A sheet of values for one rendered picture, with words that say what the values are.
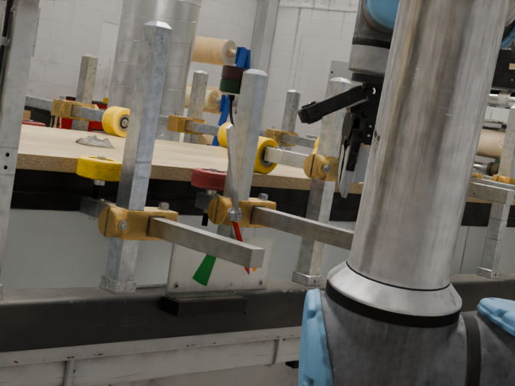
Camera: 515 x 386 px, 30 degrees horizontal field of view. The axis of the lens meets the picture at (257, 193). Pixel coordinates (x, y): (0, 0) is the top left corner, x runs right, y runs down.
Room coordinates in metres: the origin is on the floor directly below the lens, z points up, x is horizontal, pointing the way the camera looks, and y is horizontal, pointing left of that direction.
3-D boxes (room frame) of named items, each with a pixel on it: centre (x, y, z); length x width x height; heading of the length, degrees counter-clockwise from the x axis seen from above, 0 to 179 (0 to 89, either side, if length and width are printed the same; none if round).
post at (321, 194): (1.97, -0.13, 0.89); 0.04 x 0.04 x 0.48; 47
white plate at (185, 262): (1.75, 0.04, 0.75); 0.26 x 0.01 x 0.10; 137
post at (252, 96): (1.79, 0.04, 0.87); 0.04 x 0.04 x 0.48; 47
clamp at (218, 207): (1.81, 0.03, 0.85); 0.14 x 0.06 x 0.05; 137
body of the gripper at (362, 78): (1.65, -0.17, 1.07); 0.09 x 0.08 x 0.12; 97
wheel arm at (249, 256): (1.60, 0.14, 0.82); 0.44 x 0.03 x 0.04; 47
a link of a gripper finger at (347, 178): (1.63, -0.17, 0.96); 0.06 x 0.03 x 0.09; 97
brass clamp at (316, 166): (1.99, -0.15, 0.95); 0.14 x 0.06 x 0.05; 137
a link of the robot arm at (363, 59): (1.65, -0.16, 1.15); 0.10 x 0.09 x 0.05; 7
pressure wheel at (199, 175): (1.89, 0.09, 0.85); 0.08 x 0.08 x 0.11
